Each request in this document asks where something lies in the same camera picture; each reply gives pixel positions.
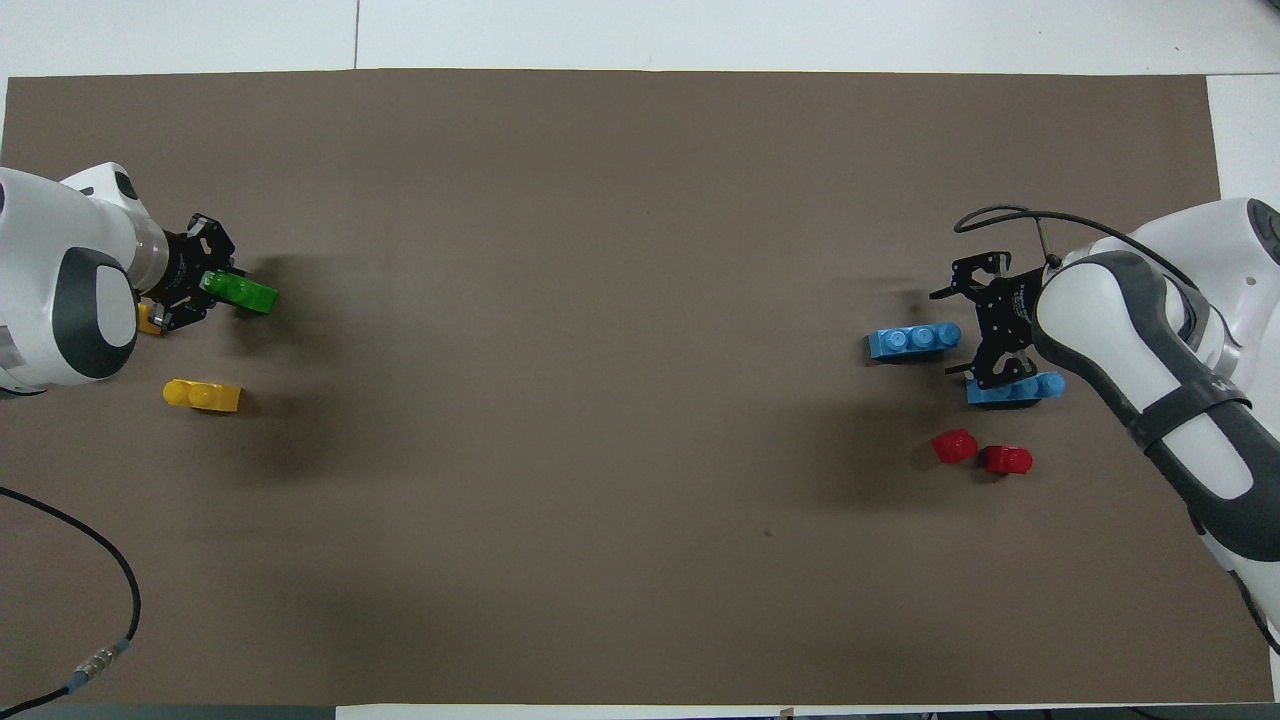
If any green toy block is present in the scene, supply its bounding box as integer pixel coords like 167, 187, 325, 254
200, 270, 280, 317

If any blue toy block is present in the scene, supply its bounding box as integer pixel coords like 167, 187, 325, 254
866, 321, 963, 362
965, 371, 1067, 406

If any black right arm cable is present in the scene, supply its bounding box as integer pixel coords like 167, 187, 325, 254
953, 206, 1201, 301

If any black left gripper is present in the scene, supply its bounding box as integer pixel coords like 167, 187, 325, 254
150, 212, 237, 335

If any black cable with metal connector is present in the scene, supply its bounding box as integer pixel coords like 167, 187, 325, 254
0, 486, 142, 717

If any brown table mat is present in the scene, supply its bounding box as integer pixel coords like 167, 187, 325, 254
0, 68, 1276, 706

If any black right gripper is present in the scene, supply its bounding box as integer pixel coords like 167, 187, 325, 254
929, 250, 1046, 392

